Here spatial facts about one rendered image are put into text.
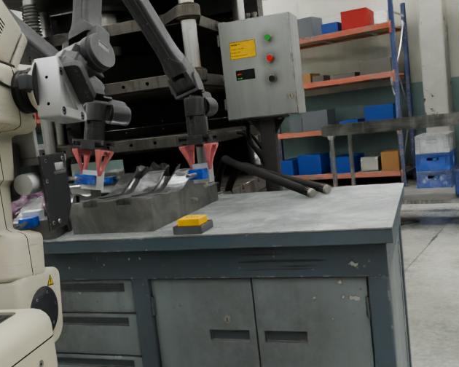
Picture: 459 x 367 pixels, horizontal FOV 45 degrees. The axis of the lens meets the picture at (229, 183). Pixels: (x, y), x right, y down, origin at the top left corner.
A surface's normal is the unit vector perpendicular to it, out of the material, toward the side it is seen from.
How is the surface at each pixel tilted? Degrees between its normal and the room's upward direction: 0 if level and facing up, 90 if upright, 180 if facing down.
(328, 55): 90
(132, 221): 90
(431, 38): 90
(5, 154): 90
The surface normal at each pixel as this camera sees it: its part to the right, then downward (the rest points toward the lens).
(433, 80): -0.52, 0.15
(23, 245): 0.97, -0.09
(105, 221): -0.32, 0.14
